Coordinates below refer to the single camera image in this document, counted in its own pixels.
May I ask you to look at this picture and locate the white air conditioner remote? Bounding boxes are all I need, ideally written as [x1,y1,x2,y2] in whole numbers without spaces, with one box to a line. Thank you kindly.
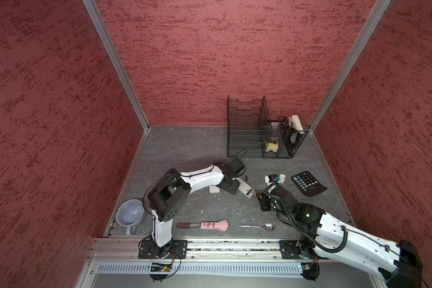
[209,186,220,194]

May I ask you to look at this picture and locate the grey white remote control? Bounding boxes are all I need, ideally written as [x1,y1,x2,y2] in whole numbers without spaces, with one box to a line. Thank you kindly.
[236,178,256,198]

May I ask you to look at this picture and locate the orange black screwdriver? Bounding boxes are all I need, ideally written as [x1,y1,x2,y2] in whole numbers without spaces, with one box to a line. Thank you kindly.
[254,192,264,199]

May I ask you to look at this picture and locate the white battery cover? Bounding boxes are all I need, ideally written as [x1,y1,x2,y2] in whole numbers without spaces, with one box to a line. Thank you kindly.
[278,174,286,184]

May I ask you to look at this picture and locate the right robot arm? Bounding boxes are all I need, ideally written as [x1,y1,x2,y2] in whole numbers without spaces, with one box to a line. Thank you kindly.
[255,182,424,288]

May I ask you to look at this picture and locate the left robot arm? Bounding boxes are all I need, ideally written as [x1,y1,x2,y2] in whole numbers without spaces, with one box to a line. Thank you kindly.
[145,158,246,250]

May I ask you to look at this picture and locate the metal spoon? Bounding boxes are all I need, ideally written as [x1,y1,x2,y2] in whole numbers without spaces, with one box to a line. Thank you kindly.
[238,223,275,232]

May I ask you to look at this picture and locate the black calculator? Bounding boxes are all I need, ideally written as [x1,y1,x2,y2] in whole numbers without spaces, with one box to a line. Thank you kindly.
[291,171,327,198]

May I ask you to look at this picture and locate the pink cat paw knife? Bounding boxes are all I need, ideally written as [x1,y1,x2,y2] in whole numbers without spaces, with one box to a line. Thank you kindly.
[177,220,229,232]

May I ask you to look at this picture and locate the yellow sponge in basket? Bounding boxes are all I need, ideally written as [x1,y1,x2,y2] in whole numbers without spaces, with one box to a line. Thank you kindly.
[265,142,279,153]

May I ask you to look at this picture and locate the white papers in basket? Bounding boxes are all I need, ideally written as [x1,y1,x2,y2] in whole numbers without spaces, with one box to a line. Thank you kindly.
[288,115,304,133]

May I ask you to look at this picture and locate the grey bowl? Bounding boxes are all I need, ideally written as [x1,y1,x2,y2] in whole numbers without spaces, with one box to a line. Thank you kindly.
[116,199,146,236]

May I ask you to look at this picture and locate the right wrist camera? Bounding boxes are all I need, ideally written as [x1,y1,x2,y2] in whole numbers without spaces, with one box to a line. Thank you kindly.
[265,174,279,185]

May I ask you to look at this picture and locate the black wire basket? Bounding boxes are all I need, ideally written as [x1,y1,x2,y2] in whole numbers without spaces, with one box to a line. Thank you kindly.
[227,97,309,158]

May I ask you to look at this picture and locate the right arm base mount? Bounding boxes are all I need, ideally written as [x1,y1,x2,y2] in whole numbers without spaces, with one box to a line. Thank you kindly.
[278,240,324,260]

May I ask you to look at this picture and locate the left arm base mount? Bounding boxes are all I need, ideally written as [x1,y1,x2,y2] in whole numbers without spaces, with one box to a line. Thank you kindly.
[138,237,188,260]

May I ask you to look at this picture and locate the aluminium front rail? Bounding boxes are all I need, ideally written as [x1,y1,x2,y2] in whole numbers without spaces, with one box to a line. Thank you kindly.
[88,238,307,262]

